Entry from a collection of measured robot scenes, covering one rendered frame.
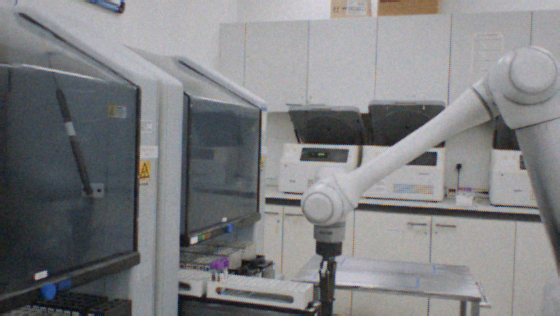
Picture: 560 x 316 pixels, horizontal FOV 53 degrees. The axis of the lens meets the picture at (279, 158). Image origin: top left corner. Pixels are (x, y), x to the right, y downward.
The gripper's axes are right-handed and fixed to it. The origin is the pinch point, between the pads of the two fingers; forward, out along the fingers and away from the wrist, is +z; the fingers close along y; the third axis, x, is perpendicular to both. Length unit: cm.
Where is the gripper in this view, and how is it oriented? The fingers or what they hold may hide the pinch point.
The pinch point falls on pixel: (326, 312)
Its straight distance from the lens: 164.4
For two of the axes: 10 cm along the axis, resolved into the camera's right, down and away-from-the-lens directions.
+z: -0.3, 10.0, 0.3
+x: 9.5, 0.4, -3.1
